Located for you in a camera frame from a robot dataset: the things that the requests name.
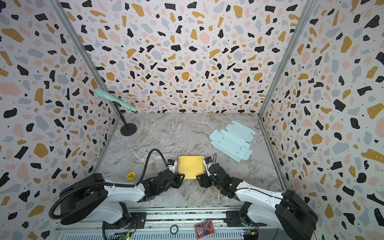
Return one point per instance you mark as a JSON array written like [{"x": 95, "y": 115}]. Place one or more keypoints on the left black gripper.
[{"x": 173, "y": 179}]

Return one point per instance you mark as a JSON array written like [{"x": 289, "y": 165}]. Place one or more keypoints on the yellow round sticker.
[{"x": 131, "y": 176}]

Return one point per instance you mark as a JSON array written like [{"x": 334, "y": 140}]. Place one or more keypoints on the black microphone stand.
[{"x": 126, "y": 129}]

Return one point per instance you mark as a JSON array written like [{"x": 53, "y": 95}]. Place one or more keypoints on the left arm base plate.
[{"x": 133, "y": 221}]

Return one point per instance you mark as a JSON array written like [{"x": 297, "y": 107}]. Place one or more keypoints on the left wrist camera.
[{"x": 172, "y": 164}]

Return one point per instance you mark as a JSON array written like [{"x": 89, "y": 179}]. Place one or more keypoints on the round teal sticker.
[{"x": 174, "y": 229}]

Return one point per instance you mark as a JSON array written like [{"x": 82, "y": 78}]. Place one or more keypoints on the mint green microphone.
[{"x": 107, "y": 96}]

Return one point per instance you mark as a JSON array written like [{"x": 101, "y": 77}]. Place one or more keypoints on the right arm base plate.
[{"x": 233, "y": 219}]

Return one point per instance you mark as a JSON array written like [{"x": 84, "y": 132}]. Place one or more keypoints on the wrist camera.
[
  {"x": 172, "y": 164},
  {"x": 208, "y": 162}
]

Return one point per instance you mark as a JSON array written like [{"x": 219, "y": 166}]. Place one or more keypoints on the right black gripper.
[{"x": 207, "y": 180}]

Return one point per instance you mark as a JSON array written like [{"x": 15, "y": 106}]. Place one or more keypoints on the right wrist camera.
[{"x": 208, "y": 162}]

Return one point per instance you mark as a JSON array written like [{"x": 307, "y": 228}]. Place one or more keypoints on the colourful card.
[{"x": 204, "y": 229}]

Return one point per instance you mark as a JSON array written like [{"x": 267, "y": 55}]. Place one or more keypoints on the light blue flat paper box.
[{"x": 234, "y": 141}]

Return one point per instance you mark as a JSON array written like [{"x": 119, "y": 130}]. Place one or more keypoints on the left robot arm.
[{"x": 96, "y": 199}]

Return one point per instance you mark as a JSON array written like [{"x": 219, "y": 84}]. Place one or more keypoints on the yellow paper box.
[{"x": 191, "y": 166}]

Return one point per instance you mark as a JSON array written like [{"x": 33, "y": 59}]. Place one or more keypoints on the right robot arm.
[{"x": 285, "y": 211}]

